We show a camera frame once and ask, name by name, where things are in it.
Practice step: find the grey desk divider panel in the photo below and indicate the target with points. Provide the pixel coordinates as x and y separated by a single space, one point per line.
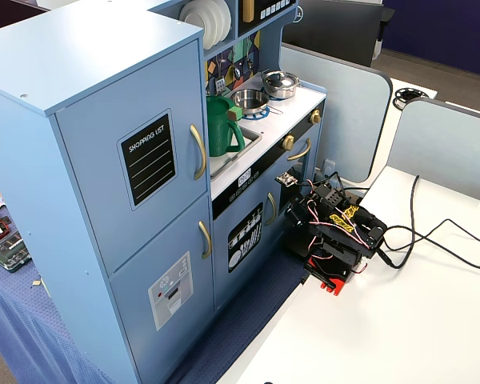
444 152
344 120

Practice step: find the steel pot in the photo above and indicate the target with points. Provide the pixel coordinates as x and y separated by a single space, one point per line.
280 93

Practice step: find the blue fridge door shopping list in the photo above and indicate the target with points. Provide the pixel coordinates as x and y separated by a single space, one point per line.
88 160

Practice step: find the black microwave door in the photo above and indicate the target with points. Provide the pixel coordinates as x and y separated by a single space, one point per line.
272 12

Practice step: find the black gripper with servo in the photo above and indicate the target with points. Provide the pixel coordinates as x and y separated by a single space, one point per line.
295 216

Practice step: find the green plastic pitcher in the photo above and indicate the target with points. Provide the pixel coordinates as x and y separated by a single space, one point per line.
220 132

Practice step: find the gold stove knob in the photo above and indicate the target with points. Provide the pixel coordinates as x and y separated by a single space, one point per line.
288 142
315 116

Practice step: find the dark brown desk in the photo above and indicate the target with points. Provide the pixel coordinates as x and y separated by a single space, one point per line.
12 12

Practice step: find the steel toy spatula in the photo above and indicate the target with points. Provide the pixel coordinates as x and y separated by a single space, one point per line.
220 85

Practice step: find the steel toy whisk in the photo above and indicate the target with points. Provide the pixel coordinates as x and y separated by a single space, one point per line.
249 62

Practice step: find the small wrist camera board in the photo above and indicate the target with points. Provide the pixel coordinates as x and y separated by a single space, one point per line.
286 179

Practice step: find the white power socket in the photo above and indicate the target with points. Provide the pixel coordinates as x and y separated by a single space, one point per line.
329 167

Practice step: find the grey toy sink basin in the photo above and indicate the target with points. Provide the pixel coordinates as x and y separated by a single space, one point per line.
253 138

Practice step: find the blue oven door with window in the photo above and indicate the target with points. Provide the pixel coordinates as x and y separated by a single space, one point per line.
313 156

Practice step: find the clear green bit box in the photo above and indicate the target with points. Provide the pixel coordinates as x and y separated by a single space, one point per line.
10 254

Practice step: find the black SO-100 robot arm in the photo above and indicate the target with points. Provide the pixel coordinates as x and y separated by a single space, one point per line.
336 248

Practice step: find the steel pan without lid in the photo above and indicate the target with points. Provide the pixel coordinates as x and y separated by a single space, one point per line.
248 100

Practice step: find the white toy plate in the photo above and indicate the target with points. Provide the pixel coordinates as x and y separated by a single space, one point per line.
196 18
223 24
229 20

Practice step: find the red table clamp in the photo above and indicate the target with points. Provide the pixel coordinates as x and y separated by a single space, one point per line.
330 282

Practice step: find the blue dishwasher door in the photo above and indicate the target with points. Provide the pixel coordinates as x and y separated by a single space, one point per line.
224 280

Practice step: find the blue fridge door water dispenser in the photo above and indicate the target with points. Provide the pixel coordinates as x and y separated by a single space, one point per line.
164 256

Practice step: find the black computer monitor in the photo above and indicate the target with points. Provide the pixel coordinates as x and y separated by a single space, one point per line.
332 28

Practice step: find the steel pot lid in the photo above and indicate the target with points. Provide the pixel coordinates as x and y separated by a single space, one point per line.
280 79

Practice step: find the blue toy kitchen cabinet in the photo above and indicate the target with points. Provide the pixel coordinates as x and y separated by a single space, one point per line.
84 60

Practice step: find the steel toy ladle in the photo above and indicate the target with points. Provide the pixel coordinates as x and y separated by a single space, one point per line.
237 72

